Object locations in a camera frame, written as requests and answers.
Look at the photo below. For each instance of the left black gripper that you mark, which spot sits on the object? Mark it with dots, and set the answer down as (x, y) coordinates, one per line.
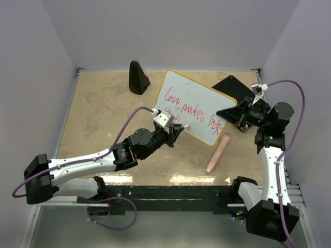
(174, 131)

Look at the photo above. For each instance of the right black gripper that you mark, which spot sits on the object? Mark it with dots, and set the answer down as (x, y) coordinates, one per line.
(236, 114)

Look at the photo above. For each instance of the yellow framed whiteboard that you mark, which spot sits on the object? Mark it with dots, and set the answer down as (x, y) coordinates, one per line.
(194, 104)

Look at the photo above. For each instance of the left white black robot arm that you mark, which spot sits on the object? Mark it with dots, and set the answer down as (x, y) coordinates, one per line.
(46, 178)

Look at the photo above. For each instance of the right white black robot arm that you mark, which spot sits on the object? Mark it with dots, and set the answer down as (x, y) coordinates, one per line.
(270, 213)

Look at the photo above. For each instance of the black flat electronic box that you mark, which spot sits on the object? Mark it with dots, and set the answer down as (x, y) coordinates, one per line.
(234, 88)

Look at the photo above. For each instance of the black wedge stand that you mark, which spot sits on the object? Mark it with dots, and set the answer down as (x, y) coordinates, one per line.
(138, 80)

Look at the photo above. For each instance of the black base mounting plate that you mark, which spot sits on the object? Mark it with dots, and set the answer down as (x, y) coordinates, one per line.
(208, 198)

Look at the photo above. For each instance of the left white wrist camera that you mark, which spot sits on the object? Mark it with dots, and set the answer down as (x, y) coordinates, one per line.
(162, 118)

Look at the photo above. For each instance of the pink plastic handle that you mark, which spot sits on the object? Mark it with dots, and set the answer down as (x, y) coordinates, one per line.
(224, 140)

